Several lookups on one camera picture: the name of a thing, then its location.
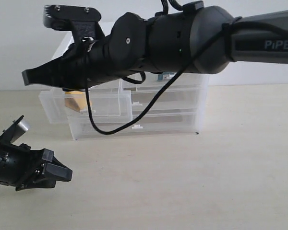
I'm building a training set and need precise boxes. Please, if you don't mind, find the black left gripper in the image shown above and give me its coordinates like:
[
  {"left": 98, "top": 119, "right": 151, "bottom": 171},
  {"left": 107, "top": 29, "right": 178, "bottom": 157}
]
[{"left": 0, "top": 144, "right": 72, "bottom": 191}]

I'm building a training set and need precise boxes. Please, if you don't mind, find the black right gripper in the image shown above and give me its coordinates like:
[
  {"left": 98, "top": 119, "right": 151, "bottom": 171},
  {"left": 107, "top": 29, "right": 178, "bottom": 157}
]
[{"left": 22, "top": 40, "right": 106, "bottom": 91}]

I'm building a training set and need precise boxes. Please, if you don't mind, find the yellow cheese wedge sponge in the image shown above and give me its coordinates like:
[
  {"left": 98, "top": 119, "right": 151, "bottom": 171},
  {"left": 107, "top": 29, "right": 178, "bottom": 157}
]
[{"left": 64, "top": 91, "right": 88, "bottom": 113}]

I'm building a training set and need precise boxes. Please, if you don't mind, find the white pill bottle blue label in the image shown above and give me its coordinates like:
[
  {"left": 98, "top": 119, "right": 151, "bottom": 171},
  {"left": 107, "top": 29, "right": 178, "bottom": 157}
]
[{"left": 157, "top": 72, "right": 175, "bottom": 81}]

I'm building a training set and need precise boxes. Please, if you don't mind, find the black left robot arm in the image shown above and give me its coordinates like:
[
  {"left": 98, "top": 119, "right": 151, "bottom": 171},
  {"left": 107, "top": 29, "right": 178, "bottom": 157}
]
[{"left": 0, "top": 142, "right": 72, "bottom": 191}]

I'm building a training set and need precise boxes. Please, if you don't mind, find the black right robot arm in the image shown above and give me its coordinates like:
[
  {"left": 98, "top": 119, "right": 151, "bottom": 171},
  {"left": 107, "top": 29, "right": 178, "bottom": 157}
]
[{"left": 22, "top": 1, "right": 288, "bottom": 91}]

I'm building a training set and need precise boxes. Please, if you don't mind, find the bottom wide clear drawer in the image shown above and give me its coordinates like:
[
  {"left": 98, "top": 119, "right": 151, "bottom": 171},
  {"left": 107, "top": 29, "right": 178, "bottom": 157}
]
[{"left": 69, "top": 112, "right": 202, "bottom": 140}]

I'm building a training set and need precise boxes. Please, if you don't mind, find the wide clear drawer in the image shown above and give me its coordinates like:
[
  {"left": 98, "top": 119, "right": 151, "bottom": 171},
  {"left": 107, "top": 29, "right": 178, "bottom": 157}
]
[
  {"left": 131, "top": 89, "right": 204, "bottom": 115},
  {"left": 69, "top": 112, "right": 202, "bottom": 140}
]

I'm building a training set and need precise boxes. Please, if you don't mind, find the middle wide clear drawer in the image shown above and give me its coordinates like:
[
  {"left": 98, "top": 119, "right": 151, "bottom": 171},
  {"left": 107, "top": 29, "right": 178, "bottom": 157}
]
[{"left": 131, "top": 89, "right": 204, "bottom": 115}]

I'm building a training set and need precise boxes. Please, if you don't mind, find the white plastic drawer cabinet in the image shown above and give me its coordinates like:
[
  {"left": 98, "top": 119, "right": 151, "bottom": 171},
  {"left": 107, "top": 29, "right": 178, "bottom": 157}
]
[{"left": 38, "top": 31, "right": 210, "bottom": 141}]

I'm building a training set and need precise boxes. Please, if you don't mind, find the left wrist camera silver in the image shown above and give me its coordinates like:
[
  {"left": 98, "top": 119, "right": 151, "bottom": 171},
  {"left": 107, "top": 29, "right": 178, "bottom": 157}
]
[{"left": 0, "top": 115, "right": 30, "bottom": 144}]

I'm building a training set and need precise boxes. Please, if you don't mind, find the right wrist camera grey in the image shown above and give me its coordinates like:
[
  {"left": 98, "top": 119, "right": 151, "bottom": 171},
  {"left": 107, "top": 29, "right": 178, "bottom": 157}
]
[{"left": 43, "top": 4, "right": 105, "bottom": 44}]

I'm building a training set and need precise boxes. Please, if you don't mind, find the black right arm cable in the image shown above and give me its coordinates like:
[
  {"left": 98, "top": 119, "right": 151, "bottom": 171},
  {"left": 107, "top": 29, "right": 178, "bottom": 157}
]
[{"left": 84, "top": 0, "right": 288, "bottom": 135}]

